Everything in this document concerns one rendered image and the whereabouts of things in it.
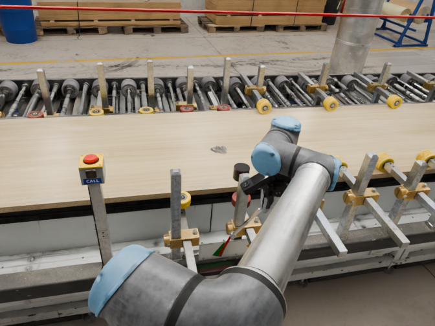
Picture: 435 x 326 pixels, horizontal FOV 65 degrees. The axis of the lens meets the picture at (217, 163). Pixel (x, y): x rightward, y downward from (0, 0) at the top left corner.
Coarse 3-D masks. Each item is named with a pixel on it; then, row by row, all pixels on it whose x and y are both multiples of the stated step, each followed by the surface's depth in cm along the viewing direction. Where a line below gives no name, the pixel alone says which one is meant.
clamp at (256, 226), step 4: (232, 220) 138; (252, 220) 139; (228, 224) 136; (232, 224) 136; (248, 224) 136; (252, 224) 137; (256, 224) 137; (260, 224) 137; (228, 228) 135; (232, 228) 135; (236, 228) 135; (244, 228) 136; (256, 228) 137; (228, 232) 136; (240, 232) 137; (244, 232) 137; (256, 232) 139; (236, 236) 137
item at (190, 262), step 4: (184, 212) 145; (184, 216) 143; (184, 220) 141; (184, 224) 139; (184, 228) 137; (184, 244) 131; (188, 244) 131; (184, 248) 129; (188, 248) 129; (184, 252) 129; (188, 252) 128; (192, 252) 128; (188, 256) 126; (192, 256) 126; (188, 260) 125; (192, 260) 125; (188, 264) 124; (192, 264) 124; (192, 268) 122; (196, 268) 122
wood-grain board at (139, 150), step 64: (0, 128) 176; (64, 128) 180; (128, 128) 185; (192, 128) 189; (256, 128) 194; (320, 128) 200; (384, 128) 205; (0, 192) 137; (64, 192) 140; (128, 192) 143; (192, 192) 147
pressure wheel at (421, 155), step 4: (420, 152) 173; (424, 152) 171; (428, 152) 171; (416, 156) 174; (420, 156) 172; (424, 156) 170; (428, 156) 169; (432, 156) 169; (424, 160) 170; (428, 160) 171
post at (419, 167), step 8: (416, 160) 140; (416, 168) 140; (424, 168) 139; (408, 176) 145; (416, 176) 141; (408, 184) 145; (416, 184) 144; (400, 200) 150; (408, 200) 149; (392, 208) 156; (400, 208) 152; (392, 216) 156; (400, 216) 155
